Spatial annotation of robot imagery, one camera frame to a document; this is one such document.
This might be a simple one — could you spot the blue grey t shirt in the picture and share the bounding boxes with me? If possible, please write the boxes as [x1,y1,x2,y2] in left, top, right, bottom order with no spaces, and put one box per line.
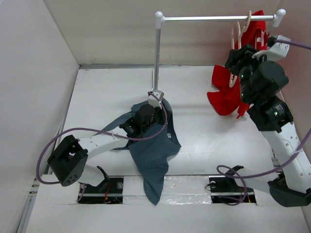
[101,98,182,206]

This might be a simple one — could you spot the white clothes rack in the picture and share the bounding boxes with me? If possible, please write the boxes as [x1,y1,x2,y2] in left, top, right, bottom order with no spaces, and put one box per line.
[152,9,286,96]

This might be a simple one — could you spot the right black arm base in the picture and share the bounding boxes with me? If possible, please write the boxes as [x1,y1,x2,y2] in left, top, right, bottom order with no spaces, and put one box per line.
[205,165,256,206]

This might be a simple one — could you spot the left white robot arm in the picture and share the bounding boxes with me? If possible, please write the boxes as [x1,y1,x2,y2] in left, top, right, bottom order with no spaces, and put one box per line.
[48,104,168,193]

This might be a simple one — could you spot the white hanger under red shirt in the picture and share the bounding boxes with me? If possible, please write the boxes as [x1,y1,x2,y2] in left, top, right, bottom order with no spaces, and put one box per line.
[255,29,268,50]

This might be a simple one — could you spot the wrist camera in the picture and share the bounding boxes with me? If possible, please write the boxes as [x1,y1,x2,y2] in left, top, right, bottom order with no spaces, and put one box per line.
[252,35,291,62]
[147,90,164,109]

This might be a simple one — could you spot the red t shirt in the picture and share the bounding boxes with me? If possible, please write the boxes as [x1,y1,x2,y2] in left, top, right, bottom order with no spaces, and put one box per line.
[207,21,266,117]

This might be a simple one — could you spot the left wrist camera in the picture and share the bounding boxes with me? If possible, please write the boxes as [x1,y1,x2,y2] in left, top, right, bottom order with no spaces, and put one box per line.
[147,90,164,109]

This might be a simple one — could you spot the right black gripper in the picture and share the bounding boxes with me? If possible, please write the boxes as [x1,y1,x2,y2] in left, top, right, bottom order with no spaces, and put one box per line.
[226,43,276,103]

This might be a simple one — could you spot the beige wooden hanger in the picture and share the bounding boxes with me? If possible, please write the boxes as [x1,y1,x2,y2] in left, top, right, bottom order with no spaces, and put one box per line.
[228,10,252,87]

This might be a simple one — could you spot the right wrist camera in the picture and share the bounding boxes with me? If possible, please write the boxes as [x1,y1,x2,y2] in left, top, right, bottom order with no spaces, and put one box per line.
[252,35,291,62]

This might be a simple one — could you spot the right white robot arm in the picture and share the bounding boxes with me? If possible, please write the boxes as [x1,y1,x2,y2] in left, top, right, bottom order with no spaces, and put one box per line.
[224,45,311,207]

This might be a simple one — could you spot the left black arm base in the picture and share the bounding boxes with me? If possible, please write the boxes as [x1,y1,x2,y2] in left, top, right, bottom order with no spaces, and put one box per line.
[77,166,124,204]

